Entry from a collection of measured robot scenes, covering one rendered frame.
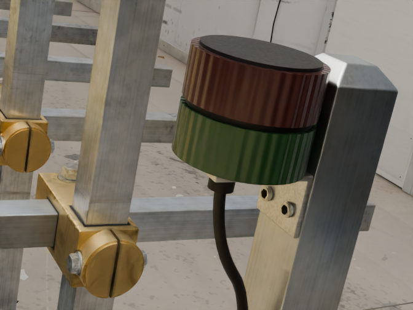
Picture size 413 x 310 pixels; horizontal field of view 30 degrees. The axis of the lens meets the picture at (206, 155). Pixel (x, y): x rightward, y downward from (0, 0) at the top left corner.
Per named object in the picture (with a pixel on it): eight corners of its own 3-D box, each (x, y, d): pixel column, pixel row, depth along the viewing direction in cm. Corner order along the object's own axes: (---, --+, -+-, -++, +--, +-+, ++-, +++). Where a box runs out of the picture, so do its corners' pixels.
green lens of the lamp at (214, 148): (260, 135, 38) (270, 93, 37) (332, 184, 33) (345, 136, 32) (150, 133, 35) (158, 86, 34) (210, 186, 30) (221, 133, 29)
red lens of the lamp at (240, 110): (271, 87, 37) (281, 42, 36) (346, 129, 32) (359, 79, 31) (159, 79, 34) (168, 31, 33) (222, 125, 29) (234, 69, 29)
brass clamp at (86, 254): (90, 221, 72) (98, 171, 70) (145, 296, 61) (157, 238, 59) (24, 223, 69) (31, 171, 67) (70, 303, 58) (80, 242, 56)
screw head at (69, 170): (78, 173, 69) (80, 160, 68) (85, 182, 67) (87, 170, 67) (55, 173, 68) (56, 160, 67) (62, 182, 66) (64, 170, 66)
